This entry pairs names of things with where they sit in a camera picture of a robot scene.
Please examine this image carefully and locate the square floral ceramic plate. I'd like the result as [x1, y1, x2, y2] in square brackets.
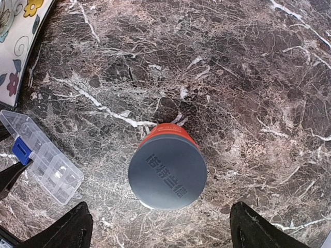
[1, 1, 55, 109]

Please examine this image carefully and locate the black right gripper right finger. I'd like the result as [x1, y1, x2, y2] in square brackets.
[230, 201, 308, 248]

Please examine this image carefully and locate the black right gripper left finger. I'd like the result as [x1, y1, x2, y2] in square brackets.
[20, 201, 93, 248]

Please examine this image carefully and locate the clear plastic pill organizer box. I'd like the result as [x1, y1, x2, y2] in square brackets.
[1, 110, 84, 206]

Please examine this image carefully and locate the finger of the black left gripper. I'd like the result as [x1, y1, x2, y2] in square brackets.
[0, 161, 32, 200]

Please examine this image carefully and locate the orange bottle with grey lid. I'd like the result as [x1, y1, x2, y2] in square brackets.
[128, 123, 207, 210]

